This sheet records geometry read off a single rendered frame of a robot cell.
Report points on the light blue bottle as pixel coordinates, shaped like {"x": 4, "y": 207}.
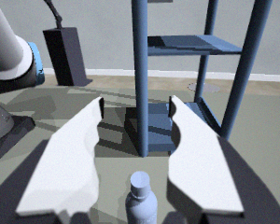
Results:
{"x": 141, "y": 202}

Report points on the blue shelving unit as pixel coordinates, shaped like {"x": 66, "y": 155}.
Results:
{"x": 153, "y": 125}

